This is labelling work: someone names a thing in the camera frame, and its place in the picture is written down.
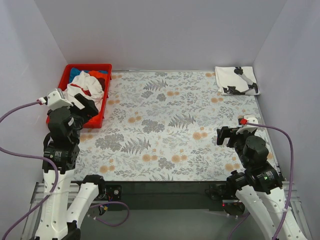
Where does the white Coca-Cola t-shirt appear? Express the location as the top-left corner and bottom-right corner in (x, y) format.
(63, 71), (105, 111)

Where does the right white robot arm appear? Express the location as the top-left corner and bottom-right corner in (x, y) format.
(217, 126), (306, 240)

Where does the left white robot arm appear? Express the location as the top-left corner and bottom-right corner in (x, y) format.
(34, 90), (104, 240)

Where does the red plastic bin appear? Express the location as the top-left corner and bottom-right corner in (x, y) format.
(58, 63), (112, 129)

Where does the maroon t-shirt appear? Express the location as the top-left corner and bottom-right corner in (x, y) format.
(97, 78), (106, 91)

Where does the blue t-shirt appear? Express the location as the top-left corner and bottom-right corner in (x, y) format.
(69, 67), (89, 83)

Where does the orange t-shirt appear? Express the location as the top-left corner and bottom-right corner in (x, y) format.
(88, 70), (109, 80)

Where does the folded white printed t-shirt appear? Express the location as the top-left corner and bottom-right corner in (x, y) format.
(214, 66), (260, 96)

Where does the floral patterned table mat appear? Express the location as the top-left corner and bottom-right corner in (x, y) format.
(73, 71), (262, 181)

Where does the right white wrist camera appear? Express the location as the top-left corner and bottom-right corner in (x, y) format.
(236, 115), (258, 135)

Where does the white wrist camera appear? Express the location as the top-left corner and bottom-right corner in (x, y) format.
(37, 88), (73, 111)
(236, 115), (258, 135)

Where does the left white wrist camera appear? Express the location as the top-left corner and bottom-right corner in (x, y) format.
(37, 88), (73, 111)

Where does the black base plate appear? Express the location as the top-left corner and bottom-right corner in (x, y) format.
(102, 181), (245, 216)

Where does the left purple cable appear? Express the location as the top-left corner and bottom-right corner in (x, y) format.
(0, 99), (61, 240)

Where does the purple cable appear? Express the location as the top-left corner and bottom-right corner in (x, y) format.
(227, 119), (294, 240)
(0, 99), (61, 240)

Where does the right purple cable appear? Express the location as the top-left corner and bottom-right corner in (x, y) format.
(227, 119), (294, 240)

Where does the aluminium frame rail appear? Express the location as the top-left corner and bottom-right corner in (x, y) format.
(31, 182), (83, 203)

